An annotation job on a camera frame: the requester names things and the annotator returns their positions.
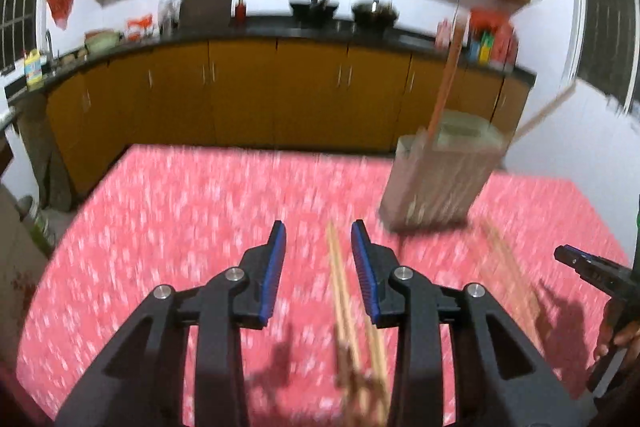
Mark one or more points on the black wok with utensil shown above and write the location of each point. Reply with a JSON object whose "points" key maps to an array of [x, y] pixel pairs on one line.
{"points": [[312, 9]]}

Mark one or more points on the wooden lower cabinets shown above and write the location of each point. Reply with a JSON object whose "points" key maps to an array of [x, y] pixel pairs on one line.
{"points": [[250, 97]]}

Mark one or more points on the pink bottle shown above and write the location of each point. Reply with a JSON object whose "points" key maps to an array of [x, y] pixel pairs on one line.
{"points": [[444, 36]]}

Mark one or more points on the black kitchen countertop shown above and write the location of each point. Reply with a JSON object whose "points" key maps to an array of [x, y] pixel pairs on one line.
{"points": [[270, 32]]}

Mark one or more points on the dark window with white frame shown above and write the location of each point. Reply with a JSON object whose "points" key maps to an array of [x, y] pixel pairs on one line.
{"points": [[607, 27]]}

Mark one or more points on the dark cutting board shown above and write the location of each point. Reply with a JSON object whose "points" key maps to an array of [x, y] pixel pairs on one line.
{"points": [[206, 12]]}

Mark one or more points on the red floral tablecloth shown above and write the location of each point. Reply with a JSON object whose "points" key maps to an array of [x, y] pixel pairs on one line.
{"points": [[190, 217]]}

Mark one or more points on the small red bottle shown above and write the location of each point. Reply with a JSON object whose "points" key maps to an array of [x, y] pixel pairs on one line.
{"points": [[241, 12]]}

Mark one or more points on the metal faucet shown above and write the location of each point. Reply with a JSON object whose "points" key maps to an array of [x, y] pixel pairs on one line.
{"points": [[50, 49]]}

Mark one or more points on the person's right hand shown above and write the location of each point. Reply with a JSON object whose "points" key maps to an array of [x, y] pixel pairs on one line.
{"points": [[622, 329]]}

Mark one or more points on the red plastic bag on hook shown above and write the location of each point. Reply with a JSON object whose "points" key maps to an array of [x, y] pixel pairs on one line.
{"points": [[61, 2]]}

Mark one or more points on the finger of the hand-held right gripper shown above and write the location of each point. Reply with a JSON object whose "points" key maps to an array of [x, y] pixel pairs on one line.
{"points": [[595, 272]]}

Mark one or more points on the large red bottles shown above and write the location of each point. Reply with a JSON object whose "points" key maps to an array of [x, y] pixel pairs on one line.
{"points": [[506, 47]]}

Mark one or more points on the perforated metal chopstick holder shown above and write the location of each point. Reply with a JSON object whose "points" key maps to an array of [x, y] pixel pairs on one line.
{"points": [[440, 177]]}

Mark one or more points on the yellow and green boxes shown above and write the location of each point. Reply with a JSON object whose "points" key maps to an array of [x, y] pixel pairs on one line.
{"points": [[482, 48]]}

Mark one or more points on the yellow detergent bottle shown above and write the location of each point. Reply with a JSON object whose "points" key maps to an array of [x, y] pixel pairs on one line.
{"points": [[34, 72]]}

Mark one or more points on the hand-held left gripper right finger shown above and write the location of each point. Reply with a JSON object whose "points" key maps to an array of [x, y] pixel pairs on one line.
{"points": [[362, 267]]}

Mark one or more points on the wooden chopstick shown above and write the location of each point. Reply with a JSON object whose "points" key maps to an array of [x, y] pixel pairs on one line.
{"points": [[502, 272], [450, 72], [340, 287], [542, 114], [377, 367], [520, 302]]}

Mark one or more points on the black wok with lid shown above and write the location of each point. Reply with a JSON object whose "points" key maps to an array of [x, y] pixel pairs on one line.
{"points": [[375, 14]]}

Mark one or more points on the glass jars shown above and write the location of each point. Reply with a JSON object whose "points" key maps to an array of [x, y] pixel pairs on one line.
{"points": [[167, 17]]}

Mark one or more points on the green bowl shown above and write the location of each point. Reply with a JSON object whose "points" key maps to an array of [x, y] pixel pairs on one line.
{"points": [[102, 41]]}

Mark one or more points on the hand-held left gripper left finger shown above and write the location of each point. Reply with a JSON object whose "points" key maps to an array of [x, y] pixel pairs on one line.
{"points": [[274, 267]]}

